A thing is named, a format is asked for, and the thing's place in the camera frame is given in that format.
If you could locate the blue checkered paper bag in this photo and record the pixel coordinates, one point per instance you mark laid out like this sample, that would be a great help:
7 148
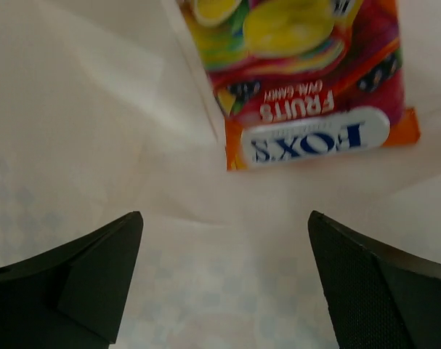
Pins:
100 115

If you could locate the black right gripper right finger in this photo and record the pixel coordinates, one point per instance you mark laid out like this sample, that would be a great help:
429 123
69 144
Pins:
378 296

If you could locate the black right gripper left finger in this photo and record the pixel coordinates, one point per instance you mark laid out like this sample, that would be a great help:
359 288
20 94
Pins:
72 296

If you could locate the colourful red candy bag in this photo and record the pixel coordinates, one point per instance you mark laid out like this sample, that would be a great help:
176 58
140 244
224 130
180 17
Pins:
301 79

